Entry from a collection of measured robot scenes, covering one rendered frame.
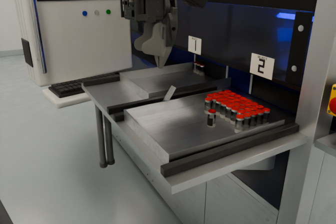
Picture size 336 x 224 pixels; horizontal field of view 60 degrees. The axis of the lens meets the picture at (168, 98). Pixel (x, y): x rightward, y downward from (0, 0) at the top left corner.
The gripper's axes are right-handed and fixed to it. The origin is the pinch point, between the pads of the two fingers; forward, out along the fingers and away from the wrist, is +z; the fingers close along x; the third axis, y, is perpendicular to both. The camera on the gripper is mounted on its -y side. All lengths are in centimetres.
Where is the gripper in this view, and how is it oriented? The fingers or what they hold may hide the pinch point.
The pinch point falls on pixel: (163, 61)
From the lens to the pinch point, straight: 59.0
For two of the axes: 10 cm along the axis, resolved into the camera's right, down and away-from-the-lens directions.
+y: -8.7, 1.8, -4.6
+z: 0.0, 9.3, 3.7
